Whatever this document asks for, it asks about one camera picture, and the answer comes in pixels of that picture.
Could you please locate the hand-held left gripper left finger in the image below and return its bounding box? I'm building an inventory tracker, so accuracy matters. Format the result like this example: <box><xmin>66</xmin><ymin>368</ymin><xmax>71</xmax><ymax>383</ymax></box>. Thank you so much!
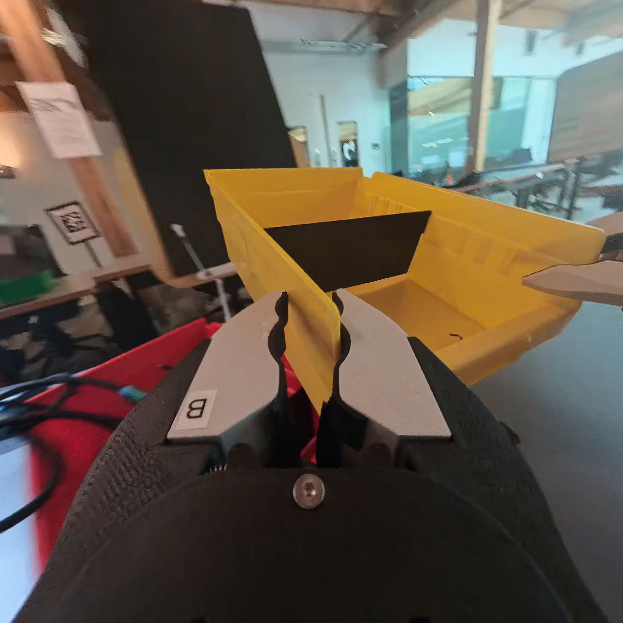
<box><xmin>168</xmin><ymin>292</ymin><xmax>290</xmax><ymax>444</ymax></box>

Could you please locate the red plastic bin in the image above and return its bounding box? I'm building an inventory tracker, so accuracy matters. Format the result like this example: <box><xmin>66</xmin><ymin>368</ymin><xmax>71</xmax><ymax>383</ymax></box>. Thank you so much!
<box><xmin>26</xmin><ymin>320</ymin><xmax>319</xmax><ymax>571</ymax></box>

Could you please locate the handwritten whiteboard on stand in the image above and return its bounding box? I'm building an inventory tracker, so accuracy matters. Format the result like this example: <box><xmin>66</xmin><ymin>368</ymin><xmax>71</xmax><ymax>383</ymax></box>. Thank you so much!
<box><xmin>548</xmin><ymin>52</ymin><xmax>623</xmax><ymax>164</ymax></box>

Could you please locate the black flat panel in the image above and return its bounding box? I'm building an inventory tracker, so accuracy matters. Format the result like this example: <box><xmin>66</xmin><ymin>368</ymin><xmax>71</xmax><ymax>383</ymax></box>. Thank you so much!
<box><xmin>263</xmin><ymin>211</ymin><xmax>432</xmax><ymax>292</ymax></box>

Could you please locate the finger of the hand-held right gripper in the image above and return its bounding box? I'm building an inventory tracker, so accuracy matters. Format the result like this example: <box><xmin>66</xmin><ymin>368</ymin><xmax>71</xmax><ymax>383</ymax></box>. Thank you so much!
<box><xmin>522</xmin><ymin>261</ymin><xmax>623</xmax><ymax>306</ymax></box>

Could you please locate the black board with wooden frame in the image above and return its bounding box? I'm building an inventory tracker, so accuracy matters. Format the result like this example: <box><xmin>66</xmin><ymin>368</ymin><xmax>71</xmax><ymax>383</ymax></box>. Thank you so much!
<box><xmin>81</xmin><ymin>0</ymin><xmax>298</xmax><ymax>289</ymax></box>

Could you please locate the wooden support post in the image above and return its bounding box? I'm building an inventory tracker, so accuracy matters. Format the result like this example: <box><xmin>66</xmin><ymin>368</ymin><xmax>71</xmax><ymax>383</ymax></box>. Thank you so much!
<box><xmin>464</xmin><ymin>0</ymin><xmax>503</xmax><ymax>174</ymax></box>

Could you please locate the yellow plastic bin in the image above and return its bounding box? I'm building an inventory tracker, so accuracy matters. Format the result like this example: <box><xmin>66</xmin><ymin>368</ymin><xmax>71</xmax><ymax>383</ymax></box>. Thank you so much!
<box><xmin>203</xmin><ymin>168</ymin><xmax>607</xmax><ymax>415</ymax></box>

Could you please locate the wooden workbench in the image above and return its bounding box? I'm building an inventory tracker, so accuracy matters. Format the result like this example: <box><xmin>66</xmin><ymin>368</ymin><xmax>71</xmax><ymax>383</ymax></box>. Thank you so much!
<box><xmin>0</xmin><ymin>265</ymin><xmax>151</xmax><ymax>320</ymax></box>

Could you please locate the white door with window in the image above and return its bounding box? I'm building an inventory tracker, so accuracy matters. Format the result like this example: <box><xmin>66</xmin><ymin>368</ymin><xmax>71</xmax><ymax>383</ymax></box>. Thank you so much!
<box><xmin>319</xmin><ymin>95</ymin><xmax>361</xmax><ymax>170</ymax></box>

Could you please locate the white paper notice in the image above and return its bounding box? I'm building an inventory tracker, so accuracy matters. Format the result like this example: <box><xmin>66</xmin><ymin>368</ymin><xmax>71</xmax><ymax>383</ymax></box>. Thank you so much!
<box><xmin>16</xmin><ymin>83</ymin><xmax>103</xmax><ymax>159</ymax></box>

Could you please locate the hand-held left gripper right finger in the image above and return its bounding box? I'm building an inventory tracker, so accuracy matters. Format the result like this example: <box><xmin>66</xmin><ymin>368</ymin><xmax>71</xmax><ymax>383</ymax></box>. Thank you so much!
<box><xmin>332</xmin><ymin>289</ymin><xmax>453</xmax><ymax>444</ymax></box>

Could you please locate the thin black cable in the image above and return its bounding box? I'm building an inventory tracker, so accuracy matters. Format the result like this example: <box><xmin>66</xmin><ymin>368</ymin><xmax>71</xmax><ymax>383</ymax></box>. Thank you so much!
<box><xmin>0</xmin><ymin>375</ymin><xmax>147</xmax><ymax>534</ymax></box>

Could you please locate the wooden office desk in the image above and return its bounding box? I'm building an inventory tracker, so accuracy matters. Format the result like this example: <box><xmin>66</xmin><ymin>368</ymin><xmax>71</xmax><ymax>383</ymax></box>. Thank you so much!
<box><xmin>457</xmin><ymin>161</ymin><xmax>585</xmax><ymax>221</ymax></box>

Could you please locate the green plastic bin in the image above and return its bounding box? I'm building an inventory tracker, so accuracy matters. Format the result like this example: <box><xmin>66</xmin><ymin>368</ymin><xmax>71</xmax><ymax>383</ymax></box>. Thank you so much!
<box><xmin>0</xmin><ymin>273</ymin><xmax>54</xmax><ymax>305</ymax></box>

